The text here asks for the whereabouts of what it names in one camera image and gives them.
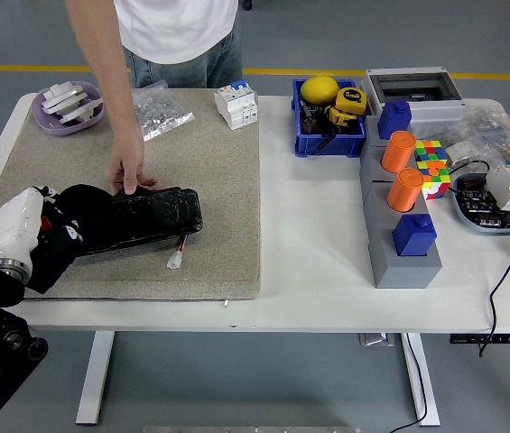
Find person's right hand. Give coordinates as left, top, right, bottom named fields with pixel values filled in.
left=106, top=128, right=160, bottom=196

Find black table control panel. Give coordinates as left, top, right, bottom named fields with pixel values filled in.
left=449, top=332, right=510, bottom=345

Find clear bag of screws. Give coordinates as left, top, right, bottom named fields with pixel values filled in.
left=130, top=79, right=196, bottom=143

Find purple dish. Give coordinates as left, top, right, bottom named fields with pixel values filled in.
left=30, top=80, right=106, bottom=136

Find grey-brown mat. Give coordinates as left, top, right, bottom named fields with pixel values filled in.
left=0, top=88, right=264, bottom=302

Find person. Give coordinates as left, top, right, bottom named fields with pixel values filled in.
left=114, top=0, right=244, bottom=89

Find blue plastic bin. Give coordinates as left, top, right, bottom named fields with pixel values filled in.
left=291, top=78, right=367, bottom=158

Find yellow lemon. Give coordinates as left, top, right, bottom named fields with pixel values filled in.
left=299, top=75, right=339, bottom=104

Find yellow and black tape measure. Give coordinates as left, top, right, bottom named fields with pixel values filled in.
left=326, top=106, right=358, bottom=128

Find white table leg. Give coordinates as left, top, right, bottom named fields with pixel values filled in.
left=401, top=332, right=440, bottom=428
left=75, top=332, right=116, bottom=426

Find round yellow tape measure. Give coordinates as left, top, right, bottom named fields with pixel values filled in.
left=334, top=87, right=368, bottom=116

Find blue block with knob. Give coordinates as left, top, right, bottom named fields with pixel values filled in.
left=392, top=214, right=438, bottom=257
left=376, top=99, right=413, bottom=140

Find orange cylinder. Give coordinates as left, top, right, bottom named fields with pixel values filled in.
left=386, top=167, right=423, bottom=213
left=380, top=130, right=417, bottom=174

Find grey block holder base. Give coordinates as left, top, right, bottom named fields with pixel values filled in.
left=358, top=112, right=444, bottom=290

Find colourful puzzle cube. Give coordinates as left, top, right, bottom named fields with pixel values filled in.
left=414, top=160, right=452, bottom=201
left=413, top=139, right=445, bottom=164

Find blue-grey dish with components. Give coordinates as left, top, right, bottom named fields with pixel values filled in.
left=450, top=170, right=510, bottom=236

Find clear bags of components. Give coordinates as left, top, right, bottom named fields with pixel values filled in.
left=455, top=106, right=510, bottom=166

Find white plastic bracket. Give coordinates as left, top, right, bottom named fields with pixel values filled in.
left=58, top=96, right=106, bottom=124
left=40, top=80, right=88, bottom=112

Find panel wire with white connector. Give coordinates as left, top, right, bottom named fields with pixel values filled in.
left=166, top=234, right=190, bottom=271

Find white circuit breaker blue switch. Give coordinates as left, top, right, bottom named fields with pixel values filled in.
left=213, top=78, right=259, bottom=132

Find black handled tool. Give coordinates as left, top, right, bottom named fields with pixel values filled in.
left=298, top=97, right=321, bottom=134

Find metal bracket under table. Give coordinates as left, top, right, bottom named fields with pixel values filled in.
left=357, top=332, right=395, bottom=347

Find grey electrical enclosure box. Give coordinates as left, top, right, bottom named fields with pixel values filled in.
left=360, top=67, right=468, bottom=139

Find thin black cable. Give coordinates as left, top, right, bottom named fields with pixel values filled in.
left=446, top=159, right=493, bottom=195

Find black cable under table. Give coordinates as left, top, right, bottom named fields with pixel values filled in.
left=388, top=333, right=428, bottom=433

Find black adapter cord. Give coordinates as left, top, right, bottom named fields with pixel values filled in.
left=478, top=225, right=510, bottom=358

